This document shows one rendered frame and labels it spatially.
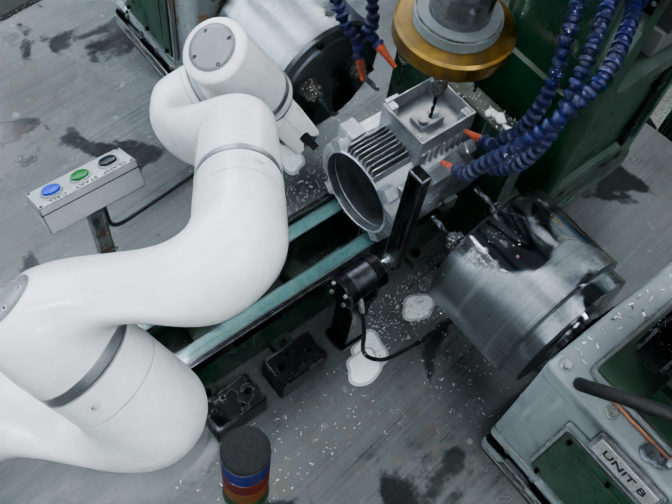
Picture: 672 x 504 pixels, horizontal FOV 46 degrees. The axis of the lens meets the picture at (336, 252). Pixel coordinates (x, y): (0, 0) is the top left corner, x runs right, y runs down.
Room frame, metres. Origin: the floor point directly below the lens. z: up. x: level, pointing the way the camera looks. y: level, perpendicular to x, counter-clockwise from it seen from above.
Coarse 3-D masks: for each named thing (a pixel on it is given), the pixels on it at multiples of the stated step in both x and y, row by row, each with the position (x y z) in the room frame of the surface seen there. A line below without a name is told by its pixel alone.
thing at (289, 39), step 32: (256, 0) 1.05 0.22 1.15; (288, 0) 1.06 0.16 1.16; (320, 0) 1.07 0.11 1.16; (256, 32) 1.00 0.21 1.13; (288, 32) 0.99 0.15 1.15; (320, 32) 0.99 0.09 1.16; (288, 64) 0.94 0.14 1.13; (320, 64) 0.98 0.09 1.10; (352, 64) 1.02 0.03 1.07; (320, 96) 0.94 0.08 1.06; (352, 96) 1.05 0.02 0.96
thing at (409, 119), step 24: (408, 96) 0.92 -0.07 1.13; (432, 96) 0.94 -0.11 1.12; (456, 96) 0.93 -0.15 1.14; (384, 120) 0.87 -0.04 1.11; (408, 120) 0.88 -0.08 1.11; (432, 120) 0.88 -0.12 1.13; (456, 120) 0.90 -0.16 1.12; (408, 144) 0.83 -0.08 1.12; (432, 144) 0.83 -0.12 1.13; (456, 144) 0.88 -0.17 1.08
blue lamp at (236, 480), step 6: (222, 468) 0.24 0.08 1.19; (264, 468) 0.25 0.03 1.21; (228, 474) 0.24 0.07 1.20; (258, 474) 0.24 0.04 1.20; (264, 474) 0.25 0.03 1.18; (228, 480) 0.24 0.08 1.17; (234, 480) 0.23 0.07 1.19; (240, 480) 0.23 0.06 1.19; (246, 480) 0.23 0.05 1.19; (252, 480) 0.24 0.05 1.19; (258, 480) 0.24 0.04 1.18; (240, 486) 0.23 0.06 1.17; (246, 486) 0.23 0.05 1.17
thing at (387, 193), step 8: (344, 136) 0.84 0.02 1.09; (336, 144) 0.83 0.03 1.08; (344, 144) 0.83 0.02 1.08; (464, 144) 0.88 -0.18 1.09; (472, 144) 0.88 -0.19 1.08; (464, 152) 0.87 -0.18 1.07; (472, 152) 0.87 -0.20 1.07; (328, 184) 0.83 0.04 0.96; (384, 192) 0.75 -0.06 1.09; (392, 192) 0.75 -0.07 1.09; (384, 200) 0.74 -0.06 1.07; (392, 200) 0.74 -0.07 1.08; (368, 232) 0.75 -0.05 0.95; (376, 240) 0.74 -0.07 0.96
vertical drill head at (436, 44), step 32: (416, 0) 0.90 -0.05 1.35; (448, 0) 0.85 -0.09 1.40; (480, 0) 0.85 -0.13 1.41; (416, 32) 0.85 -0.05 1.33; (448, 32) 0.84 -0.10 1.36; (480, 32) 0.85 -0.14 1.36; (512, 32) 0.89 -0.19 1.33; (416, 64) 0.81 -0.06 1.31; (448, 64) 0.81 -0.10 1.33; (480, 64) 0.82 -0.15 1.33
